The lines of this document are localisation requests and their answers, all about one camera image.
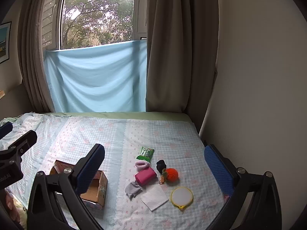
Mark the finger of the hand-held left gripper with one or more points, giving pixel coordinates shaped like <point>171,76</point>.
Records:
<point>6,128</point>
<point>24,141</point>

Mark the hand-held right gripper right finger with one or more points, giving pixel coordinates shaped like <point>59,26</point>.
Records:
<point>219,170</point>

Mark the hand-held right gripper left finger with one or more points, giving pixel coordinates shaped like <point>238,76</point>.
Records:
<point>91,170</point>

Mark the cardboard box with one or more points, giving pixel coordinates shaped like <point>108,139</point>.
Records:
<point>99,186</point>

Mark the grey cloth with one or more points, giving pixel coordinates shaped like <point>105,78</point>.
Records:
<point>133,189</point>

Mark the yellow embroidery hoop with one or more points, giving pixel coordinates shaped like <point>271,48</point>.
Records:
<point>181,196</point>

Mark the pink fluffy scrunchie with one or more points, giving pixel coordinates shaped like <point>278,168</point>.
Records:
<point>141,164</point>

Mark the pink pouch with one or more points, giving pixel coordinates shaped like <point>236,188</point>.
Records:
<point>145,176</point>

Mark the green wet wipes packet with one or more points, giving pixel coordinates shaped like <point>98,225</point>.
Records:
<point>145,153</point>

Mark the black cloth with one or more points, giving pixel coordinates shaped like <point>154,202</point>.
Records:
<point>161,165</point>

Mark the person's left hand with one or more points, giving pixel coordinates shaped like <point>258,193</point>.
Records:
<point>9,203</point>

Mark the wooden ledge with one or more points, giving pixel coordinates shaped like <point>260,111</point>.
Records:
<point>2,94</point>

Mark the checked bow print bedsheet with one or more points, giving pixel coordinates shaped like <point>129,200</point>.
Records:
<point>168,136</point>

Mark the brown curtain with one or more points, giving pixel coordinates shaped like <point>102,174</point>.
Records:
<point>179,52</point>
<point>31,64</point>

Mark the white paper napkin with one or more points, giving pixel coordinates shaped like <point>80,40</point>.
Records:
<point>154,197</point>

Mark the green mattress sheet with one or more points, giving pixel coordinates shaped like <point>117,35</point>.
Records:
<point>144,115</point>

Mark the light blue cloth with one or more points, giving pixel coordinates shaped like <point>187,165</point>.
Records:
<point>96,76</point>

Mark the window louvre shutter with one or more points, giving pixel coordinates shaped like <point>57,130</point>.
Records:
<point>49,16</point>

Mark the trees outside window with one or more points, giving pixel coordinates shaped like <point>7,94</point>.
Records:
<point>96,16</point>

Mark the wall poster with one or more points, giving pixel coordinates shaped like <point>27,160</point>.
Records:
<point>4,43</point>

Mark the white window frame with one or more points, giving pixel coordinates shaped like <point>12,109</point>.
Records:
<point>59,16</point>

